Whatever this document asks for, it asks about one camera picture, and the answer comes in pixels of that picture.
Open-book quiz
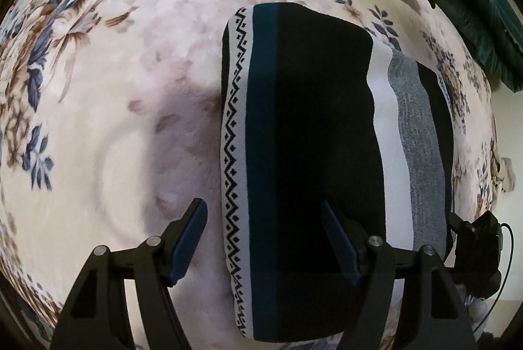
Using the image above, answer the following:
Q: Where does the striped black white teal sweater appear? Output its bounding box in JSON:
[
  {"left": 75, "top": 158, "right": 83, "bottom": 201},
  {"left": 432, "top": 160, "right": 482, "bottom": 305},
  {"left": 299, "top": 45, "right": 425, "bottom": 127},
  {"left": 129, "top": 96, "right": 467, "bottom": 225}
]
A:
[{"left": 221, "top": 3, "right": 454, "bottom": 343}]

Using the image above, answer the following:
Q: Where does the dark green folded garment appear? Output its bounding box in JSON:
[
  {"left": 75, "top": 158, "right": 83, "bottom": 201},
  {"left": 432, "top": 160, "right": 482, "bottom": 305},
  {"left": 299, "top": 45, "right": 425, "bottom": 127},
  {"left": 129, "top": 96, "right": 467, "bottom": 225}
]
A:
[{"left": 437, "top": 0, "right": 522, "bottom": 92}]

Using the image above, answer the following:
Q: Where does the white floral fleece blanket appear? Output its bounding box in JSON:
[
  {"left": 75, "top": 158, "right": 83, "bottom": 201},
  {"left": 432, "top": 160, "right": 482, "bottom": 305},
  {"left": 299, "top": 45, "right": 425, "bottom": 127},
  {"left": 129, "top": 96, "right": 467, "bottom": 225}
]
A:
[{"left": 1, "top": 0, "right": 500, "bottom": 343}]

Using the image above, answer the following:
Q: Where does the black cable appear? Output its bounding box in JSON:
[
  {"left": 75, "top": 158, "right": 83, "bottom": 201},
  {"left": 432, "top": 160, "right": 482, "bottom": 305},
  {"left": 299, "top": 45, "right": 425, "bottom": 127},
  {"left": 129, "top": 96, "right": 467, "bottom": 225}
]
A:
[{"left": 471, "top": 221, "right": 515, "bottom": 339}]

